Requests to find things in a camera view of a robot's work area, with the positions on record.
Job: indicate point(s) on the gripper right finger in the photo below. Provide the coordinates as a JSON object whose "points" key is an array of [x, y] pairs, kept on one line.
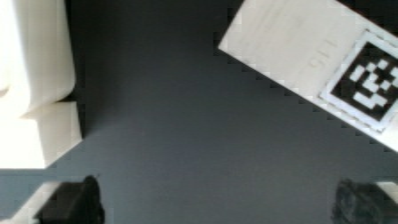
{"points": [[364, 203]]}

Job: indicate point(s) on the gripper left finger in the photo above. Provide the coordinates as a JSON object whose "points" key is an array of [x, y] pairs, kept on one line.
{"points": [[64, 203]]}

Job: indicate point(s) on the white desk leg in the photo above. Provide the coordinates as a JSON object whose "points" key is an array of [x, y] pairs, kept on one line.
{"points": [[311, 44]]}

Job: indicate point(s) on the white front fence bar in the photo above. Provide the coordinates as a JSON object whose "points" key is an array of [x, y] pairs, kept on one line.
{"points": [[39, 126]]}

